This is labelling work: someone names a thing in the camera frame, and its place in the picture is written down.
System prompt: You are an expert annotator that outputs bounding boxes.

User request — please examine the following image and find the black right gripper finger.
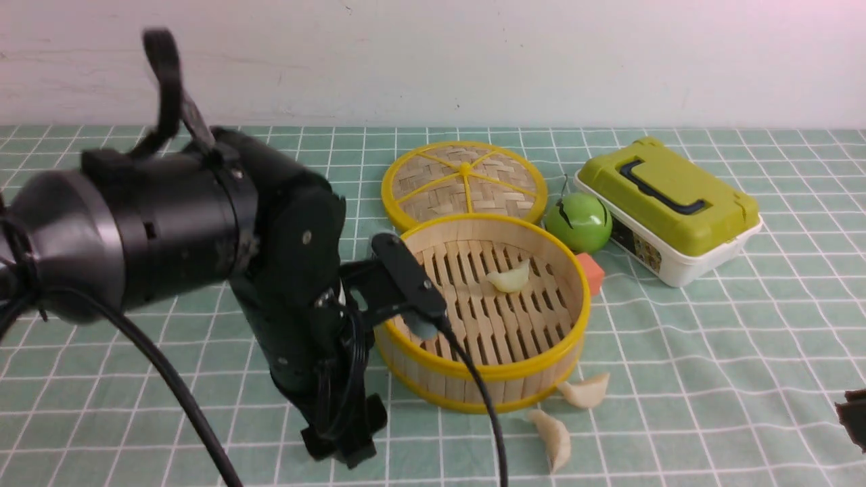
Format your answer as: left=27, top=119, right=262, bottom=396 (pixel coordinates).
left=835, top=389, right=866, bottom=453

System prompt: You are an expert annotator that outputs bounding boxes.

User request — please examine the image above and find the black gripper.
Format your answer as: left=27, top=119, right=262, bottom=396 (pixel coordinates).
left=230, top=179, right=387, bottom=469

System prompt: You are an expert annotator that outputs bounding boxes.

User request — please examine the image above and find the white dumpling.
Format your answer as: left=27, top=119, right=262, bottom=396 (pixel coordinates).
left=486, top=260, right=531, bottom=294
left=526, top=408, right=572, bottom=474
left=557, top=372, right=610, bottom=409

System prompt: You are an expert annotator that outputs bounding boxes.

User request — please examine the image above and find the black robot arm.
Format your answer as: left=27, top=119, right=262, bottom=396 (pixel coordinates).
left=2, top=126, right=864, bottom=486

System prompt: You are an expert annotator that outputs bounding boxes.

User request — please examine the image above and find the woven bamboo steamer lid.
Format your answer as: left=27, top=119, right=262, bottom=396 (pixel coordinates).
left=381, top=141, right=549, bottom=232

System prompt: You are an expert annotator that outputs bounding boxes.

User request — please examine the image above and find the bamboo steamer tray yellow rim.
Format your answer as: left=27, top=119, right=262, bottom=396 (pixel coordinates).
left=402, top=214, right=591, bottom=413

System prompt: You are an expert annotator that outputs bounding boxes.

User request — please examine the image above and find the green checkered tablecloth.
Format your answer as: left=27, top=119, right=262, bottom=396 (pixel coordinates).
left=1, top=126, right=865, bottom=486

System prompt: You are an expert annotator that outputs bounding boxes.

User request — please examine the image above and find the green lid white box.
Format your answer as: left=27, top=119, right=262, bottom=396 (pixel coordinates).
left=573, top=136, right=763, bottom=287

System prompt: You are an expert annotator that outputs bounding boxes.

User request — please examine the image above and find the orange foam cube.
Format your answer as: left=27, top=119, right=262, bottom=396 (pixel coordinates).
left=576, top=253, right=606, bottom=296

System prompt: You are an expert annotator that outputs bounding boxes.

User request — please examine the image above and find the green apple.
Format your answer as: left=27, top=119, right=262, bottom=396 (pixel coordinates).
left=542, top=175, right=613, bottom=254

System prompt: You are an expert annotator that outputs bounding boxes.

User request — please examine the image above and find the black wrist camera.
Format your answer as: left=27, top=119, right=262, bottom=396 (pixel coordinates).
left=340, top=232, right=447, bottom=340

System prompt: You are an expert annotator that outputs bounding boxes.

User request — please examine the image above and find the black cable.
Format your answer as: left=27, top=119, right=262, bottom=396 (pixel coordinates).
left=0, top=27, right=509, bottom=487

